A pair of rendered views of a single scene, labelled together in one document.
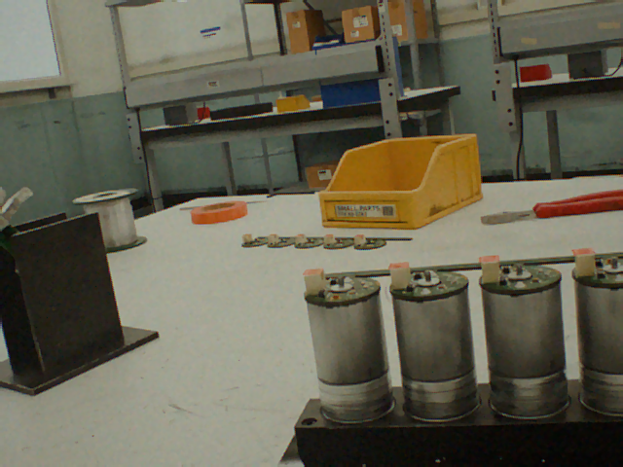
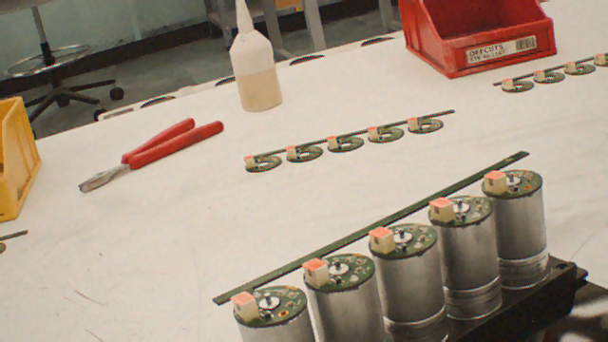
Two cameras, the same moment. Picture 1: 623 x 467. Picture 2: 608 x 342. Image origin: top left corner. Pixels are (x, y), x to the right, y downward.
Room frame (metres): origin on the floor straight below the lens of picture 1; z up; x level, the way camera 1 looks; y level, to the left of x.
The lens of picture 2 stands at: (0.03, 0.16, 0.95)
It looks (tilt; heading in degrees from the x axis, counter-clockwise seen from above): 22 degrees down; 315
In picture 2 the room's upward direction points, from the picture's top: 12 degrees counter-clockwise
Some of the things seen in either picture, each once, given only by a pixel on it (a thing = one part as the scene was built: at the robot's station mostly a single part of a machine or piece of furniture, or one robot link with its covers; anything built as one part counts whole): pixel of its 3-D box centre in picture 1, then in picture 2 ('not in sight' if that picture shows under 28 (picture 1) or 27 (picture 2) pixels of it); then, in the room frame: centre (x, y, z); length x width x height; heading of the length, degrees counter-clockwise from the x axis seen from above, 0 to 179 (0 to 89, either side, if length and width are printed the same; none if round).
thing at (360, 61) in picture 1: (241, 82); not in sight; (3.14, 0.21, 0.90); 1.30 x 0.06 x 0.12; 59
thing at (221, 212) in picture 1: (219, 212); not in sight; (0.76, 0.09, 0.76); 0.06 x 0.06 x 0.01
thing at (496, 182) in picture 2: not in sight; (497, 181); (0.20, -0.11, 0.82); 0.01 x 0.01 x 0.01; 74
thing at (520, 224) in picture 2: not in sight; (517, 237); (0.20, -0.11, 0.79); 0.02 x 0.02 x 0.05
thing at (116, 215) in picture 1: (110, 220); not in sight; (0.69, 0.19, 0.78); 0.06 x 0.06 x 0.05
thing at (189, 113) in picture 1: (180, 114); not in sight; (3.52, 0.54, 0.80); 0.15 x 0.12 x 0.10; 168
